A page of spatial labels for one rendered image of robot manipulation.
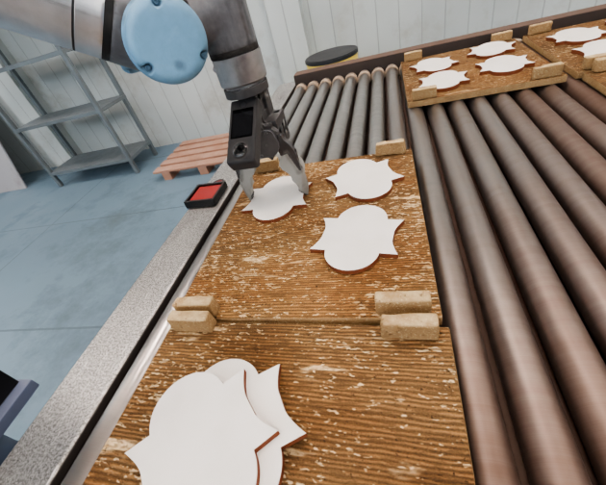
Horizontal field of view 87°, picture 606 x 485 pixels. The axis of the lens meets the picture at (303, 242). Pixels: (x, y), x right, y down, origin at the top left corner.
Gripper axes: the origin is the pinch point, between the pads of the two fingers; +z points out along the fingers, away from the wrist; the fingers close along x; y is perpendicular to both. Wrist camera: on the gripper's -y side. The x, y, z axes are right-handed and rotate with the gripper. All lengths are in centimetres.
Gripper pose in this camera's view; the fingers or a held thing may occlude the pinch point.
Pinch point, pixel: (277, 196)
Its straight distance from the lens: 62.5
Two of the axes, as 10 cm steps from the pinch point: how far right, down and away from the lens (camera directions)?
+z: 2.3, 7.5, 6.2
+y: 1.6, -6.6, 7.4
